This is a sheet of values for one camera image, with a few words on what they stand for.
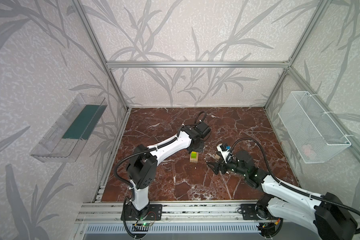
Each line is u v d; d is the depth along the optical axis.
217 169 0.70
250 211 0.73
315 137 0.63
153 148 0.49
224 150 0.69
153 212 0.73
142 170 0.47
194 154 0.87
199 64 0.96
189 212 0.75
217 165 0.69
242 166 0.63
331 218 0.40
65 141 0.63
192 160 0.90
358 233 0.42
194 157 0.89
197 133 0.62
